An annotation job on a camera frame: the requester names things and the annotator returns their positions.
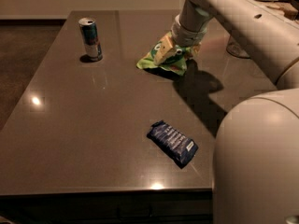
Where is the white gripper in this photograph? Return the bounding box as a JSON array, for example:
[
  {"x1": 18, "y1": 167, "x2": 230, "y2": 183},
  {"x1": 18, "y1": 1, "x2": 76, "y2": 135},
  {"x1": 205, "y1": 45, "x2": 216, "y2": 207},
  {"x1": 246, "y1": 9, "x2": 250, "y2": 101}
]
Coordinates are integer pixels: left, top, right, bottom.
[{"x1": 153, "y1": 15, "x2": 207, "y2": 65}]

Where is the green rice chip bag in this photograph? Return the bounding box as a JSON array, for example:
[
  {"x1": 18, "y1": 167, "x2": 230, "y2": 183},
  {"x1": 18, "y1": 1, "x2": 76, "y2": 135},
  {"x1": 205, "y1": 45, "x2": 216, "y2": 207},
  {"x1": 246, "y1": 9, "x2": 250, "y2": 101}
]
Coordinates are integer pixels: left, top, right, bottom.
[{"x1": 136, "y1": 32, "x2": 201, "y2": 76}]

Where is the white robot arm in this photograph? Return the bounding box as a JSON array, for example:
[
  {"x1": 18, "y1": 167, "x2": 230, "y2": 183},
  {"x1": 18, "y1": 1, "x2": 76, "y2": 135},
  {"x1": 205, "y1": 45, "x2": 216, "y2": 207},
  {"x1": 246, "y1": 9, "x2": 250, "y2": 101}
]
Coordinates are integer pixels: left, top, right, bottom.
[{"x1": 172, "y1": 0, "x2": 299, "y2": 224}]

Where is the blue rxbar blueberry wrapper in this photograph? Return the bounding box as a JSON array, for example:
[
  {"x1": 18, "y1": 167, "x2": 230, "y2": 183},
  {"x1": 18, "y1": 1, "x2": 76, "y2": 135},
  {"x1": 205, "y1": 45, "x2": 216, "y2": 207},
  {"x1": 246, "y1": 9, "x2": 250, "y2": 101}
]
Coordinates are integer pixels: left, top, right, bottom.
[{"x1": 147, "y1": 120, "x2": 198, "y2": 168}]

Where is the metal mesh cup holder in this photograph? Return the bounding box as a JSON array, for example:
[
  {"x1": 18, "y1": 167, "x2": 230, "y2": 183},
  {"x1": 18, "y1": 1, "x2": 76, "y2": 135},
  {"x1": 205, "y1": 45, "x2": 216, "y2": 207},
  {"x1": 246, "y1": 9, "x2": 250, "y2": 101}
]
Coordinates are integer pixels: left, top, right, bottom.
[{"x1": 226, "y1": 36, "x2": 249, "y2": 59}]

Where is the silver blue drink can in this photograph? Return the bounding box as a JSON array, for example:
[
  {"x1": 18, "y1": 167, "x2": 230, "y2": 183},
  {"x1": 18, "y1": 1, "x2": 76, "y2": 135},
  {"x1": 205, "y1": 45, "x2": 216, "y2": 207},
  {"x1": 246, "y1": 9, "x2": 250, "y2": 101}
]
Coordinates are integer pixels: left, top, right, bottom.
[{"x1": 78, "y1": 17, "x2": 103, "y2": 61}]

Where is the cardboard snack box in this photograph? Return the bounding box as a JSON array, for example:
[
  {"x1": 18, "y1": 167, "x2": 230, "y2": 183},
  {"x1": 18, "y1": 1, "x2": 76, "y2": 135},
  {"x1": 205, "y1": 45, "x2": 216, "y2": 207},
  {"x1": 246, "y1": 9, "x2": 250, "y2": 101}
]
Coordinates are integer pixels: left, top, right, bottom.
[{"x1": 262, "y1": 0, "x2": 299, "y2": 21}]

